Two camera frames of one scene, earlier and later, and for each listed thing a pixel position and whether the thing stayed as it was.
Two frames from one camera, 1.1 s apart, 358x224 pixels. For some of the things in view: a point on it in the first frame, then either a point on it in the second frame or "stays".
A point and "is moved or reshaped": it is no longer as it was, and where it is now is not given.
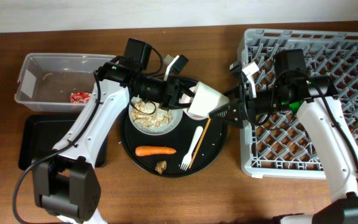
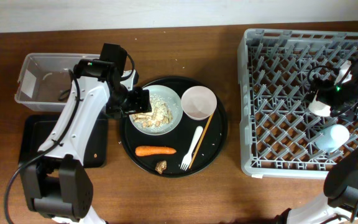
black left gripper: x=172 y=97 → x=141 y=104
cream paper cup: x=204 y=99 is moved or reshaped
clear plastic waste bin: x=56 y=82 stays
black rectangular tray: x=40 y=133 stays
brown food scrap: x=161 y=166 stays
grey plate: x=149 y=118 stays
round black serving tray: x=173 y=142 stays
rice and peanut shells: x=148 y=114 stays
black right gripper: x=243 y=103 → x=349 y=112
